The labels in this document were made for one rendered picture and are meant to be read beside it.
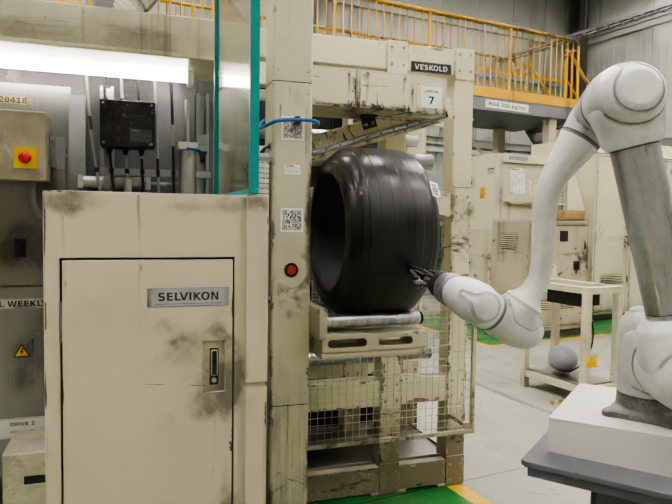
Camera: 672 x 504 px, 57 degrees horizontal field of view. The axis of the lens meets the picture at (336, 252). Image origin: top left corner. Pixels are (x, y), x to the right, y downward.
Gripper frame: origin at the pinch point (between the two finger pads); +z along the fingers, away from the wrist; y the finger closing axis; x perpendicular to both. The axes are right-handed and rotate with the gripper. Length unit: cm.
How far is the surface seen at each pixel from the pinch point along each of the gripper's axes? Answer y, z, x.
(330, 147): 7, 67, -35
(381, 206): 9.8, 5.6, -18.8
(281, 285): 35.7, 21.3, 8.8
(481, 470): -82, 75, 119
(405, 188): 0.8, 8.8, -24.1
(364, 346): 11.0, 8.8, 26.3
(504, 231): -302, 400, 50
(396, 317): -1.0, 12.2, 18.2
